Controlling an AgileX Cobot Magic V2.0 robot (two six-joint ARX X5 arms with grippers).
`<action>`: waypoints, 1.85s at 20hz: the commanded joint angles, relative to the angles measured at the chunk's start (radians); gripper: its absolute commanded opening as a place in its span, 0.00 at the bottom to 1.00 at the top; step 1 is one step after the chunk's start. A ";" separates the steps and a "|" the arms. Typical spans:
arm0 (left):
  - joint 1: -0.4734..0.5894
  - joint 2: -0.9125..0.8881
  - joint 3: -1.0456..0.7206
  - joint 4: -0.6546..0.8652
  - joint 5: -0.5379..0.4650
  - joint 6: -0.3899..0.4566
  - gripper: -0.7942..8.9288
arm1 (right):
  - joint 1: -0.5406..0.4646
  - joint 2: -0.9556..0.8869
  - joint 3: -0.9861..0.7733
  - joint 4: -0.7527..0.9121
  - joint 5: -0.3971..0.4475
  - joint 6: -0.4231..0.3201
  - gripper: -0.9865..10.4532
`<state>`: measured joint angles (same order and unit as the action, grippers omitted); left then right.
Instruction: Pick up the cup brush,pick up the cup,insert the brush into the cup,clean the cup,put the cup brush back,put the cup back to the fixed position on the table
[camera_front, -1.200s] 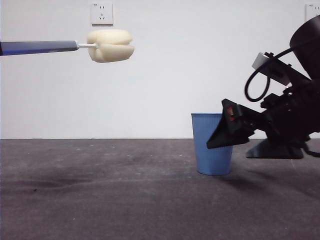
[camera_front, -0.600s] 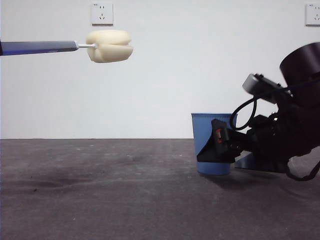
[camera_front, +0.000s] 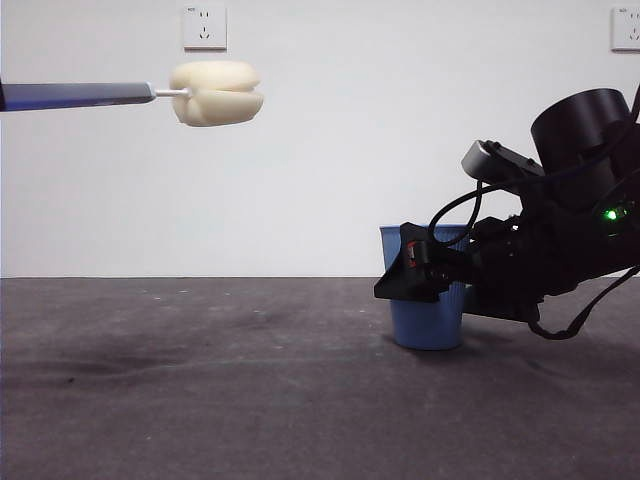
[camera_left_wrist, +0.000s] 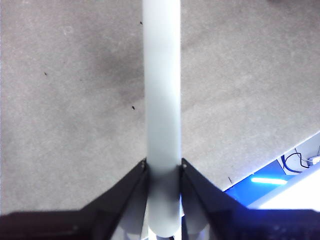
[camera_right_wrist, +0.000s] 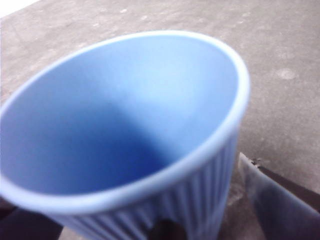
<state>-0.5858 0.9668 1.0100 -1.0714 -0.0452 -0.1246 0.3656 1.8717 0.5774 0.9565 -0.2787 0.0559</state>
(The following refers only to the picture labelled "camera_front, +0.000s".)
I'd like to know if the grey-handled sponge cup brush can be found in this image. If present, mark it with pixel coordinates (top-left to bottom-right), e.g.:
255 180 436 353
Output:
0 60 265 128

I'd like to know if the white wall socket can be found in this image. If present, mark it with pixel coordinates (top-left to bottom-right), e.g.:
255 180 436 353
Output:
182 5 227 52
609 7 640 54

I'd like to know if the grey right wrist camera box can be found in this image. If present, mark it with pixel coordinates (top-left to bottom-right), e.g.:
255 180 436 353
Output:
460 139 546 182

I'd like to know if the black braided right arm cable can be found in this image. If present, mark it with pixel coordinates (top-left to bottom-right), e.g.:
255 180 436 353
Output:
527 267 640 341

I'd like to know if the blue ribbed plastic cup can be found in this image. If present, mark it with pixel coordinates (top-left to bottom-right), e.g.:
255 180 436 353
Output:
378 224 474 350

